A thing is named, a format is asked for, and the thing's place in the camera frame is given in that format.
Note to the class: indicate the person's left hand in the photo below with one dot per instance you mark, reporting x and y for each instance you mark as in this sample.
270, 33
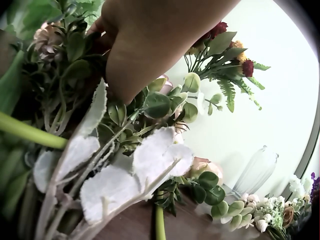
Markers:
152, 37

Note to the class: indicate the person's left fingers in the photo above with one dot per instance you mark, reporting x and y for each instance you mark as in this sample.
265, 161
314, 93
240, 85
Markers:
96, 30

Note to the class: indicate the person's left thumb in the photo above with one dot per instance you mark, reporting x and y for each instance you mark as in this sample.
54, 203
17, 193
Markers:
125, 80

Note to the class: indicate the pale pink flower leafy bunch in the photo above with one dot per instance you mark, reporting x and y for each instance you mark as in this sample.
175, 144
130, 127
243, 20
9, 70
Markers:
73, 47

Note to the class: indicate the variegated green eucalyptus sprig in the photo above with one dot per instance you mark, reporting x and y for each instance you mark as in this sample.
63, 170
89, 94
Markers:
157, 103

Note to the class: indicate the white fuzzy leaf sprig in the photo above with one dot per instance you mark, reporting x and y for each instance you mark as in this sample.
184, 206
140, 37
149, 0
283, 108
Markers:
112, 182

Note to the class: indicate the pale lilac rose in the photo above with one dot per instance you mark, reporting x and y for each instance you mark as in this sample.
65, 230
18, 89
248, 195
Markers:
163, 86

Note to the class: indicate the broad green leaf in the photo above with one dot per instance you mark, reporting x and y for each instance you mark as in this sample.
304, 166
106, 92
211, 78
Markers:
11, 82

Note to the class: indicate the red yellow carnation fern bunch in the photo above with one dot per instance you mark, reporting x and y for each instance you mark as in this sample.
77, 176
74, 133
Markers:
225, 60

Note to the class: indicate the thick light green stalk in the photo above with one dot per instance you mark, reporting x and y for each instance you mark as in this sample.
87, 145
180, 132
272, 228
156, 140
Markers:
32, 133

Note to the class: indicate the pink artificial rose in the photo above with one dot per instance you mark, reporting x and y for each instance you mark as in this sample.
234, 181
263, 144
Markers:
206, 168

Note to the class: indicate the round-leaf green eucalyptus sprig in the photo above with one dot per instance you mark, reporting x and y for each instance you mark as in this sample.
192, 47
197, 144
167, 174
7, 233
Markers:
212, 193

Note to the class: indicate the clear ribbed glass vase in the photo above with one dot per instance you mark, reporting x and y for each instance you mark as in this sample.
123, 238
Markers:
255, 170

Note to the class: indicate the small white blossom bunch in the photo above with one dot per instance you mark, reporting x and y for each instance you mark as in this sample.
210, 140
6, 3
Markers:
270, 208

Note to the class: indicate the white hydrangea flower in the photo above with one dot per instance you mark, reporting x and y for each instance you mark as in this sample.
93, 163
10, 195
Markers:
297, 186

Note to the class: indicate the purple artificial flower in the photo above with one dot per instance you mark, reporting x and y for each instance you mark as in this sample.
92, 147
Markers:
315, 186

